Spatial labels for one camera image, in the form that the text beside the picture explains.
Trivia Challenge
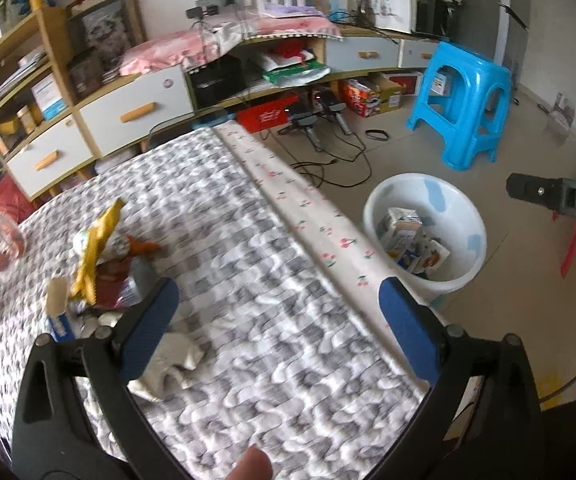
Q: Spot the white tissue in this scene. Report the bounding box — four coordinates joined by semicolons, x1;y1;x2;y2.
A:
128;332;204;402

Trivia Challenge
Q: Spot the yellow snack wrapper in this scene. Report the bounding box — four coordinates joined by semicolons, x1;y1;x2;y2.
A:
70;198;129;306

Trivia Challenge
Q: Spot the red drink can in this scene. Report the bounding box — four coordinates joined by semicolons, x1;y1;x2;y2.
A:
94;258;141;310

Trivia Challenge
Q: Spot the white plastic trash bin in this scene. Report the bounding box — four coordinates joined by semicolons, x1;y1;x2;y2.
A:
363;174;486;304

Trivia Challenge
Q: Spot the blue plastic stool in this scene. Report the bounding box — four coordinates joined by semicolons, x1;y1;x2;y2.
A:
406;41;512;171

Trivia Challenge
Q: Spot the grey patterned bed quilt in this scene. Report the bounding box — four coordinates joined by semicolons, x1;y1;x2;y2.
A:
0;126;423;479

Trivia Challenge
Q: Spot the orange snack box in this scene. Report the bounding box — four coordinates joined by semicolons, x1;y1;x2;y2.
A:
340;77;381;118

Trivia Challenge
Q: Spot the wooden cabinet with drawers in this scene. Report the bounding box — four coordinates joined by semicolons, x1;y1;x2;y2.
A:
0;8;438;200

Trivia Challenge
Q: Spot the red box under cabinet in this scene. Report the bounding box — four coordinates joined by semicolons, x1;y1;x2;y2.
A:
236;94;299;133

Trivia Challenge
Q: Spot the pink cloth on cabinet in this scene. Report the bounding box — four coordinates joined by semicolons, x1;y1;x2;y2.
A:
118;15;343;77

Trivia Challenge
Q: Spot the framed picture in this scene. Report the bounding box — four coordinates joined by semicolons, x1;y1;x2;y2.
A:
66;0;147;70

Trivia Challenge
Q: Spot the black cable on floor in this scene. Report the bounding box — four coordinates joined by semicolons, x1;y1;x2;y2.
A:
267;129;374;190

